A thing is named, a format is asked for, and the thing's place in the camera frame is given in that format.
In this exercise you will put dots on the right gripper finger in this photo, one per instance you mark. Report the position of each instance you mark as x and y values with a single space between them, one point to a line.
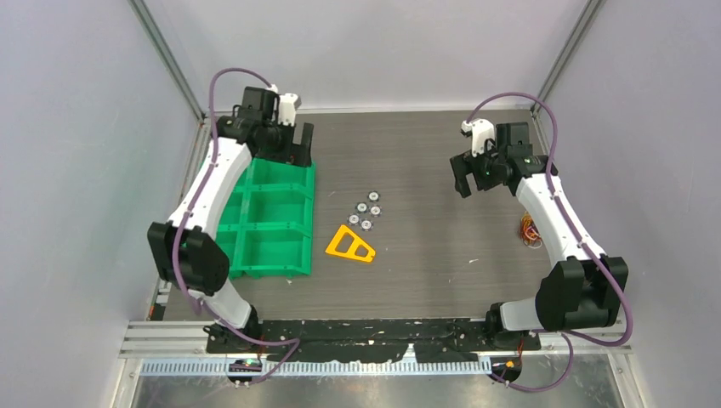
461 168
476 163

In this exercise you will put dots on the poker chip left upper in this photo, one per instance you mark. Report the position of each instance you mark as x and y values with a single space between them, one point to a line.
361 207

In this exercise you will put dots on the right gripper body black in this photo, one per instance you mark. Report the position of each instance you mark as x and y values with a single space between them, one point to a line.
492 157

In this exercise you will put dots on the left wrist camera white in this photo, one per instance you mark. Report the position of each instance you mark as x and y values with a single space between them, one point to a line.
288 105

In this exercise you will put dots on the poker chip top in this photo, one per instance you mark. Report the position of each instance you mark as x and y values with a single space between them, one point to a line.
373 196

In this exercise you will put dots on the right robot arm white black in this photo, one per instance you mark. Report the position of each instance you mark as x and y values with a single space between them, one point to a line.
583 287

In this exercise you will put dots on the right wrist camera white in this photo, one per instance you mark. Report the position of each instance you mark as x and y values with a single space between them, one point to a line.
482 133

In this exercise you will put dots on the green compartment tray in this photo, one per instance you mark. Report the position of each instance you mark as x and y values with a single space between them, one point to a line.
266 227

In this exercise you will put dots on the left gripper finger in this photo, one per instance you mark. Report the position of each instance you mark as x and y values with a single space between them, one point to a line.
304 158
291 157

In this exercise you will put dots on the yellow triangular plastic piece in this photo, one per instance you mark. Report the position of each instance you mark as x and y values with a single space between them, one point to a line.
347 244

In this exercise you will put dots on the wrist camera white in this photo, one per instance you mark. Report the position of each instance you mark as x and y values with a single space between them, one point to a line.
482 133
288 105

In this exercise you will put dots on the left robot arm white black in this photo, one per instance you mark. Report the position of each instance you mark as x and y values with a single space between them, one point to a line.
184 248

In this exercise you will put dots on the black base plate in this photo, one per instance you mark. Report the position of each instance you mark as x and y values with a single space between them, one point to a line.
379 341

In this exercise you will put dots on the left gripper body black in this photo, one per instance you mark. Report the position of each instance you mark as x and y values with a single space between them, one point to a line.
281 136

